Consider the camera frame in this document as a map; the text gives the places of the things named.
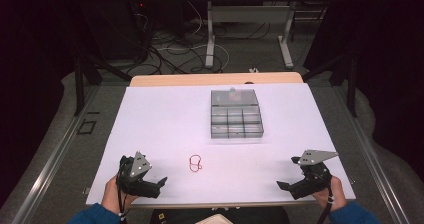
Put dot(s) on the red rubber band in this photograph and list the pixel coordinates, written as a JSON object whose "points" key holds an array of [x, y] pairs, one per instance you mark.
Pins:
{"points": [[195, 163]]}

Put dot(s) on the black computer tower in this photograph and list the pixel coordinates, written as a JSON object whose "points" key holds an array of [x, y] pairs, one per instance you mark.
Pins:
{"points": [[141, 27]]}

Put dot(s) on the white desk with metal legs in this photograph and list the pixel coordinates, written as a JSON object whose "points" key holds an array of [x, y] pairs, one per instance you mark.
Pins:
{"points": [[248, 12]]}

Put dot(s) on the person's left hand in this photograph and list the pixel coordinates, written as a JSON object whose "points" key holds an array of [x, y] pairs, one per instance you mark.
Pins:
{"points": [[111, 197]]}

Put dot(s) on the black metal stand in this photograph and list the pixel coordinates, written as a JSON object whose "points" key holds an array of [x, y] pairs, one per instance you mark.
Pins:
{"points": [[350, 80], [81, 80]]}

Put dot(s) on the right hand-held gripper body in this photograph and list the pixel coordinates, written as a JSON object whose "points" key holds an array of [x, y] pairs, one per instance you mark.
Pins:
{"points": [[313, 179]]}

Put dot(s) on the white table cover sheet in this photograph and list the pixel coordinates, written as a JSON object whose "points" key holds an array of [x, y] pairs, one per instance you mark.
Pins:
{"points": [[173, 127]]}

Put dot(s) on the clear plastic compartment box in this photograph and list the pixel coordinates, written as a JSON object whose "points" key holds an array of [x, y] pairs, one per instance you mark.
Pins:
{"points": [[236, 117]]}

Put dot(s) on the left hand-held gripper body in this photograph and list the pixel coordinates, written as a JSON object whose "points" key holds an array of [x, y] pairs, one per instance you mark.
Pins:
{"points": [[133, 180]]}

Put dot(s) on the silver floor rail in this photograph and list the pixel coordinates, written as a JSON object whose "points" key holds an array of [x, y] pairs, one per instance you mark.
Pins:
{"points": [[373, 164], [53, 164]]}

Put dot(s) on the person's right hand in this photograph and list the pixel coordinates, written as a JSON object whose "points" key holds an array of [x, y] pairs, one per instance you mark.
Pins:
{"points": [[335, 194]]}

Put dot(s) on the beige paper sheet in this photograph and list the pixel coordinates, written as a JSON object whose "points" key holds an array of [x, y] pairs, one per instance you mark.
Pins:
{"points": [[214, 219]]}

